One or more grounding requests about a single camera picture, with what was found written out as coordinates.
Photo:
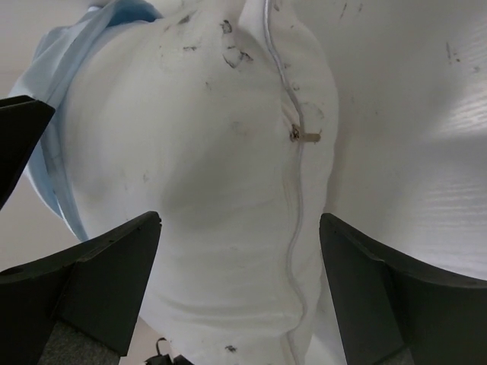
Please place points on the light blue pillowcase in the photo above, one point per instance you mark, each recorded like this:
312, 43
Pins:
56, 61

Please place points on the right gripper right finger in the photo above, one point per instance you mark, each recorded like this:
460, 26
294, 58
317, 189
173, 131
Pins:
394, 309

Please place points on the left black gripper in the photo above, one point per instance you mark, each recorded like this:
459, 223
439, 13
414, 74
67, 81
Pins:
23, 121

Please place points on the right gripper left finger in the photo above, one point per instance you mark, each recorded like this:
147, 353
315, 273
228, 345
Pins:
80, 305

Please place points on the white pillow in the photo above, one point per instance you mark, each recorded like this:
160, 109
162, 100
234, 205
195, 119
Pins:
222, 118

